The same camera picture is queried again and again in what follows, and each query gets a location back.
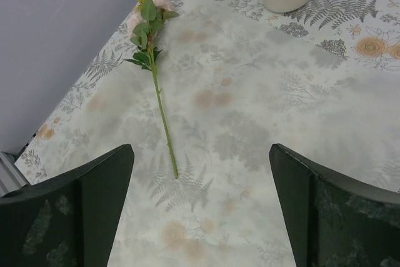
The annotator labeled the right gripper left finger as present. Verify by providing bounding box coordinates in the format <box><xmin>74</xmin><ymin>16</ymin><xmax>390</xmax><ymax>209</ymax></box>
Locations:
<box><xmin>1</xmin><ymin>144</ymin><xmax>134</xmax><ymax>266</ymax></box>

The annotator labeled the white wrapping paper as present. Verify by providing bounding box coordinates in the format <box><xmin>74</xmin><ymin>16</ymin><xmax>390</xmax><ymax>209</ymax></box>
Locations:
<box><xmin>69</xmin><ymin>6</ymin><xmax>399</xmax><ymax>266</ymax></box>

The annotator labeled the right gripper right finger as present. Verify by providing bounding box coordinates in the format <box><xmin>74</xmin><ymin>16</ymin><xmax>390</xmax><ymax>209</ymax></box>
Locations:
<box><xmin>269</xmin><ymin>144</ymin><xmax>399</xmax><ymax>266</ymax></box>

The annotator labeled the pale pink rose stem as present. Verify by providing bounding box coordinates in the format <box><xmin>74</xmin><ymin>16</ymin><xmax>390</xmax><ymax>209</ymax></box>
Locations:
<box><xmin>126</xmin><ymin>0</ymin><xmax>179</xmax><ymax>178</ymax></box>

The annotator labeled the floral patterned table mat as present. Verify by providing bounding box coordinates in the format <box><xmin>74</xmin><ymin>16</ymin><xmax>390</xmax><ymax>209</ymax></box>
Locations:
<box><xmin>14</xmin><ymin>0</ymin><xmax>400</xmax><ymax>186</ymax></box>

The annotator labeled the aluminium frame rail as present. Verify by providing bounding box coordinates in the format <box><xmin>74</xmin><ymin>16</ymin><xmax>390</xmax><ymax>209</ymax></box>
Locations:
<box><xmin>0</xmin><ymin>152</ymin><xmax>31</xmax><ymax>196</ymax></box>

